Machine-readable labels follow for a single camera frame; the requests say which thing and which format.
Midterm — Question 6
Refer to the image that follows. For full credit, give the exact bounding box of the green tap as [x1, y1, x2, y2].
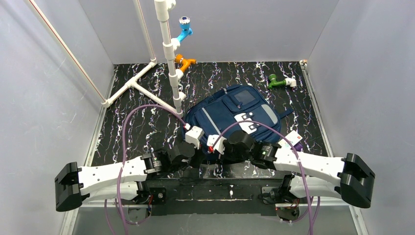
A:
[268, 74, 287, 89]

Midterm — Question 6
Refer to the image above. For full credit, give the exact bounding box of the small card box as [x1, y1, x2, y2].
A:
[278, 130, 303, 148]

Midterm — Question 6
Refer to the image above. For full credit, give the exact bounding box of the white PVC pipe stand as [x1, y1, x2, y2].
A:
[101, 0, 189, 118]

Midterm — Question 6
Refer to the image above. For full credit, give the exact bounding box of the navy blue student backpack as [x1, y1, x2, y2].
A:
[184, 85, 293, 163]

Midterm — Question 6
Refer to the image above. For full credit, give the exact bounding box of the blue tap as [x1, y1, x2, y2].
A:
[177, 16, 193, 43]

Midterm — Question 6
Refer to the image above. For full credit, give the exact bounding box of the orange tap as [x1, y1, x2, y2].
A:
[174, 54, 197, 73]

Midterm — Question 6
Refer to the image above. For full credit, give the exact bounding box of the purple cable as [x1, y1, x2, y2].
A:
[212, 120, 322, 235]
[103, 104, 189, 235]

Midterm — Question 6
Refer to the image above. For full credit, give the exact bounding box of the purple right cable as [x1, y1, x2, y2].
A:
[212, 120, 322, 235]

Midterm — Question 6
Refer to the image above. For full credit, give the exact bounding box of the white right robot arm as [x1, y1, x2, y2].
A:
[219, 131, 375, 209]

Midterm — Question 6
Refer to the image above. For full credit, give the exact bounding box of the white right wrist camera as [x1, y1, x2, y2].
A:
[207, 135, 226, 155]

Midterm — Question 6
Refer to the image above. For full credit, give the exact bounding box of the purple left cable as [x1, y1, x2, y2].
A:
[103, 104, 189, 235]

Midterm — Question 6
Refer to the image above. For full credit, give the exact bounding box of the purple black marker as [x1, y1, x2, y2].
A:
[294, 143, 303, 152]

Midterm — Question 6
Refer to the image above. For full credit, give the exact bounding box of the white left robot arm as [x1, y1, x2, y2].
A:
[54, 142, 201, 212]

